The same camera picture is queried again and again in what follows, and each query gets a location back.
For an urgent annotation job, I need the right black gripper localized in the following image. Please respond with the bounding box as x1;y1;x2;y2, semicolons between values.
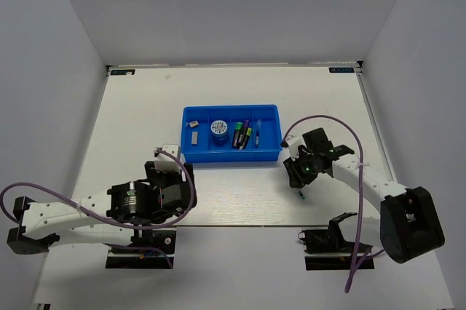
283;149;319;189

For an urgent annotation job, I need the blue ink pen refill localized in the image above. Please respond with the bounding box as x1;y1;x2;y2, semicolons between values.
255;119;262;148

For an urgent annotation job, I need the yellow cap black highlighter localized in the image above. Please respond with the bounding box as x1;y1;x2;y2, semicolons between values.
240;127;252;150

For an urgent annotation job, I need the grey eraser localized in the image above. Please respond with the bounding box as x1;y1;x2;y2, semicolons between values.
191;131;198;146

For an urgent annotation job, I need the purple cap black highlighter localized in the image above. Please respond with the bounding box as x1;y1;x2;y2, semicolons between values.
237;119;250;148

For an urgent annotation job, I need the green cap black highlighter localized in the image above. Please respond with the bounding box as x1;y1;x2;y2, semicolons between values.
232;122;242;148

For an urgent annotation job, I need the round blue white tape tin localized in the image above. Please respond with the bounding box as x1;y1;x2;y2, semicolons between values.
210;119;229;146

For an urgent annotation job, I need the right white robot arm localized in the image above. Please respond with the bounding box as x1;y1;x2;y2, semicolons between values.
282;128;446;263

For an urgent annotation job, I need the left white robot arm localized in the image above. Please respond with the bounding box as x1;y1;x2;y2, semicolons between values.
7;161;197;255

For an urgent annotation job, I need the blue divided plastic tray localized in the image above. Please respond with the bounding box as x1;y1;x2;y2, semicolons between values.
181;104;282;163

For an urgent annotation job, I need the right table corner label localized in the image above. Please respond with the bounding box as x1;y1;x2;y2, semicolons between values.
328;66;355;73

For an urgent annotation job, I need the table corner label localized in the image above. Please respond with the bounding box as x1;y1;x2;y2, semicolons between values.
110;69;135;76
328;66;355;73

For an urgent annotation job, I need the left table corner label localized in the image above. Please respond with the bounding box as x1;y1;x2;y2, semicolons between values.
110;69;135;76

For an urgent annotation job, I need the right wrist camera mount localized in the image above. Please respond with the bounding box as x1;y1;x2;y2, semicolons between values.
280;135;302;161

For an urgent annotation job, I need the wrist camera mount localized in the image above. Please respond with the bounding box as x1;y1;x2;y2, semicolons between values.
280;135;302;161
154;144;181;174

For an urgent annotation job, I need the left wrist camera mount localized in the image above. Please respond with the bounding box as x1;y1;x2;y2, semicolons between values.
154;144;181;174

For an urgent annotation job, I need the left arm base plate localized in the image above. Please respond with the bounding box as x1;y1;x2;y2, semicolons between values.
105;229;177;270

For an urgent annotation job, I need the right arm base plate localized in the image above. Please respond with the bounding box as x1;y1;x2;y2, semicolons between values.
297;228;354;271

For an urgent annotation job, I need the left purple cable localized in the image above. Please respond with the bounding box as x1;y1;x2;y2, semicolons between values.
0;148;200;269

